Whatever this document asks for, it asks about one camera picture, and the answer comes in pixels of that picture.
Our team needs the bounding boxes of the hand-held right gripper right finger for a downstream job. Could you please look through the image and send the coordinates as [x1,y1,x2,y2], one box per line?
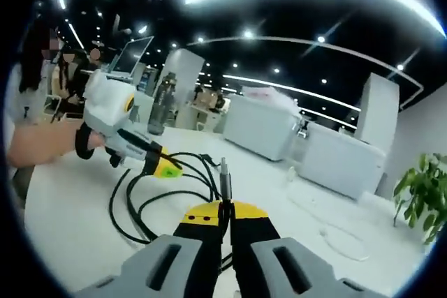
[230,201,387,298]

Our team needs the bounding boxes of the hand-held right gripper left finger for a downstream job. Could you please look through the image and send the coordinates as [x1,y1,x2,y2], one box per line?
[75,201,225,298]

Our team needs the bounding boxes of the black data cable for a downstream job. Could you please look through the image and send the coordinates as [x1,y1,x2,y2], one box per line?
[110,151,235,274]

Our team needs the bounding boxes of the white desktop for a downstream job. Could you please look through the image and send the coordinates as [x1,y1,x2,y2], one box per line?
[24,124,437,298]

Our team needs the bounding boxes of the person's left hand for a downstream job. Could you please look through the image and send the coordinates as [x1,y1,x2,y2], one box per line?
[45,124,105,163]

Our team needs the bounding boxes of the dark tall water bottle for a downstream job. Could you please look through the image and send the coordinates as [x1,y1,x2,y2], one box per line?
[148,71,178,135]

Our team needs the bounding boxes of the tilted computer monitor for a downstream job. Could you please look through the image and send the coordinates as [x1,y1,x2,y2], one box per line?
[113,35,155,75]

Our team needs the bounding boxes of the white square pillar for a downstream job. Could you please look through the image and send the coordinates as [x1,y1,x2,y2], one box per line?
[163,48,206,130]
[355,72,401,145]

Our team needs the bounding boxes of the person's own torso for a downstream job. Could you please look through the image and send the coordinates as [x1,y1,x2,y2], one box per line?
[5,20,50,126]

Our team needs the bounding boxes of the white storage bin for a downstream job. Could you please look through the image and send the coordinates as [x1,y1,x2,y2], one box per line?
[223,94,302,163]
[305,122,388,201]

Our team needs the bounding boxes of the white plastic bag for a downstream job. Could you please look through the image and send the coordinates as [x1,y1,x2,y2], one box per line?
[242,84,300,110]

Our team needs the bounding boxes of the green potted plant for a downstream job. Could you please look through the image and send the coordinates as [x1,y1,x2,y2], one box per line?
[393,152,447,246]

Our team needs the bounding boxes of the white charging cable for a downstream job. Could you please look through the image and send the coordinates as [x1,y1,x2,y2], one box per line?
[288,167,371,264]

